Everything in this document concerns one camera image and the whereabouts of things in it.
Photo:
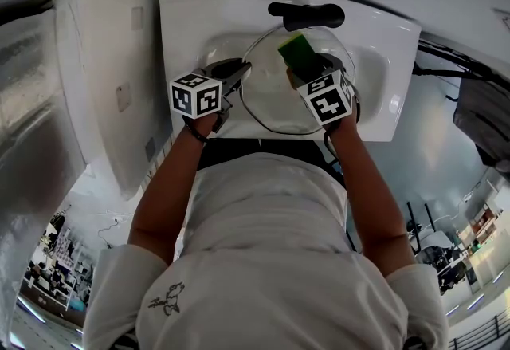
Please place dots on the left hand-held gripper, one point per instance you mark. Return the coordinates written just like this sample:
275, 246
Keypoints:
195, 95

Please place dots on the grey chair with black legs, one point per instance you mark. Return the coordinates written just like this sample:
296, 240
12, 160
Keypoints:
436, 241

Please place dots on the green sponge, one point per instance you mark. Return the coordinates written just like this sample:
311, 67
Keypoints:
299, 51

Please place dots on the black metal railing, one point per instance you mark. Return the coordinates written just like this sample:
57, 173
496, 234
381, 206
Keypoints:
486, 332

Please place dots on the black faucet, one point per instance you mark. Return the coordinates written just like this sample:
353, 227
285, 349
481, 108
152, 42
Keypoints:
307, 13

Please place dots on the person in white shirt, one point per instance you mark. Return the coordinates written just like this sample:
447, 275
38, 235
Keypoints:
263, 260

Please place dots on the glass pot lid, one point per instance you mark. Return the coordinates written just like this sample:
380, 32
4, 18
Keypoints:
271, 93

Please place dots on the person's right forearm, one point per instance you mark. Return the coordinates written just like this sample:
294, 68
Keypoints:
366, 189

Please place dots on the white storage shelf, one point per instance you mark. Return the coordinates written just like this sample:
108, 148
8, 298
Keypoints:
60, 268

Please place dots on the white ceramic sink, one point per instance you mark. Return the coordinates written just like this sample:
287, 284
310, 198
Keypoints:
191, 21

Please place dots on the person's left forearm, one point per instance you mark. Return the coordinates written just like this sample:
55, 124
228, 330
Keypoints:
167, 189

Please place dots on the black clothes rack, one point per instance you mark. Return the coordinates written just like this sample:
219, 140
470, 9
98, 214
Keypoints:
446, 53

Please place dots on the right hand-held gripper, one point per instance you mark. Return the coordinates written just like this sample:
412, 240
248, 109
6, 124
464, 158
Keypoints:
328, 103

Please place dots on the person's black trousers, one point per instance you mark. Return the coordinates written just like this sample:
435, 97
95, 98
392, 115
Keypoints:
239, 149

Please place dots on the grey coat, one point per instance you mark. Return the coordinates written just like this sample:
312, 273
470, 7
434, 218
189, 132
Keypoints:
482, 121

